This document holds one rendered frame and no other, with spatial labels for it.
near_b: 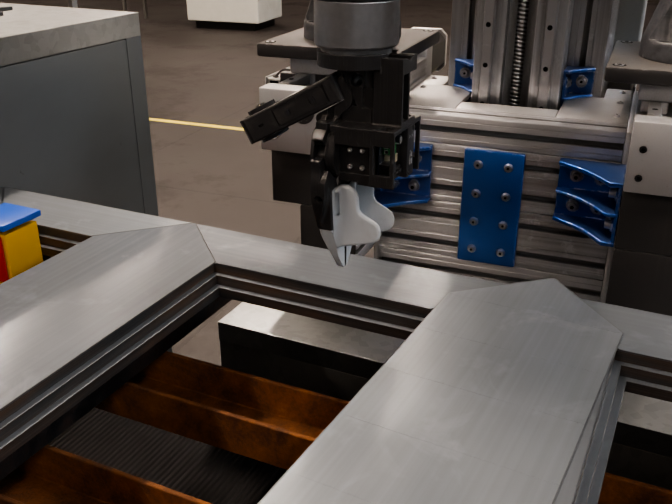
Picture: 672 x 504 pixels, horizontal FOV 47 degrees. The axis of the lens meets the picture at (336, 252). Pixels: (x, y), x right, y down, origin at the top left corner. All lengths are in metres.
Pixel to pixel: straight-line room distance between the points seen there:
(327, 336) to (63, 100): 0.59
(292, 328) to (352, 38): 0.54
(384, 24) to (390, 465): 0.36
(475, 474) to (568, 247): 0.64
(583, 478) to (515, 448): 0.05
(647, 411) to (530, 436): 0.38
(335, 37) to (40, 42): 0.72
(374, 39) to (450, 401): 0.31
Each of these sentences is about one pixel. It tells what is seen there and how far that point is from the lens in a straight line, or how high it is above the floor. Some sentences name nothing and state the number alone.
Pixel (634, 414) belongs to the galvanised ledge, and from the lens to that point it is 1.00.
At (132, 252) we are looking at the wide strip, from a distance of 0.96.
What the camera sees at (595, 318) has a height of 0.85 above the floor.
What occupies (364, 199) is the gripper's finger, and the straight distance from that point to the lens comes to 0.76.
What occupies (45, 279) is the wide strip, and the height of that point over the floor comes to 0.85.
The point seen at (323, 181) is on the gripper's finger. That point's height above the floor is 1.00.
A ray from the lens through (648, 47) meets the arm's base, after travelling 1.14.
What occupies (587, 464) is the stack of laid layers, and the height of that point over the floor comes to 0.84.
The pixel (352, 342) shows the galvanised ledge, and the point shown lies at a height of 0.68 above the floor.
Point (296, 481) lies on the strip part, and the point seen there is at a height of 0.85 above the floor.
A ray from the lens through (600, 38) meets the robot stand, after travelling 1.31.
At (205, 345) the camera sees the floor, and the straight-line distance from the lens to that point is 2.41.
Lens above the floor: 1.23
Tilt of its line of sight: 24 degrees down
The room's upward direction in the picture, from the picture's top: straight up
